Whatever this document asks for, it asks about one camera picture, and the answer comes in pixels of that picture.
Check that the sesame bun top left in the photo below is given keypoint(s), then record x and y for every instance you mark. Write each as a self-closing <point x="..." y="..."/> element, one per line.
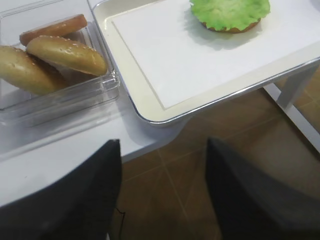
<point x="28" y="72"/>

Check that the bun bottom under lettuce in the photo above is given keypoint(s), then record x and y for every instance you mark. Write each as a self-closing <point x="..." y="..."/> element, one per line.
<point x="233" y="30"/>

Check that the sesame bun top right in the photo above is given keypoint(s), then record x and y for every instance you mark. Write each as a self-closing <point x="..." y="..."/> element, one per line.
<point x="68" y="53"/>

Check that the green lettuce leaf on bun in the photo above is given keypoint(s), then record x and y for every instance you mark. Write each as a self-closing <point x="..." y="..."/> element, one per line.
<point x="220" y="14"/>

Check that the sesame bun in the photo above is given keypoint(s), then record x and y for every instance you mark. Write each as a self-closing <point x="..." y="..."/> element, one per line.
<point x="68" y="53"/>
<point x="28" y="72"/>

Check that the white table leg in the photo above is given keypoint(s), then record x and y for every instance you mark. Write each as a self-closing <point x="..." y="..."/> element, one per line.
<point x="297" y="79"/>

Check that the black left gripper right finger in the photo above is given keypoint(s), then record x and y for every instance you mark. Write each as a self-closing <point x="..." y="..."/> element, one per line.
<point x="251" y="205"/>

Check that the clear plastic bun container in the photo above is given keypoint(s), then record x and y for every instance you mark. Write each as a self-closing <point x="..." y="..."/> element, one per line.
<point x="28" y="121"/>

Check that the orange bun bottom half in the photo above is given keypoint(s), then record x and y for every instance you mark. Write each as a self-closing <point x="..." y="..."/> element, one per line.
<point x="58" y="28"/>

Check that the white paper tray liner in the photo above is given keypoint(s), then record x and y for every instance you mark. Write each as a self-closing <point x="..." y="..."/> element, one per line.
<point x="181" y="59"/>

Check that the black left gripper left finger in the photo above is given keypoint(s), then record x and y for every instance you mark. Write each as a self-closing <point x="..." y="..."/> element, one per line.
<point x="79" y="206"/>

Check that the white metal-rimmed tray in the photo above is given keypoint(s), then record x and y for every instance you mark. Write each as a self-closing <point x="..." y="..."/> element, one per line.
<point x="143" y="97"/>

